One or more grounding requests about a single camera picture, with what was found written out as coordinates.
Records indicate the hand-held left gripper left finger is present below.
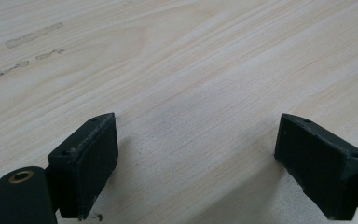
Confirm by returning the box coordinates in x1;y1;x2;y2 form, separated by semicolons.
47;112;119;221

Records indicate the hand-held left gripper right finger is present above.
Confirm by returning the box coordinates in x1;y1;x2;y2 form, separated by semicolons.
273;113;358;221

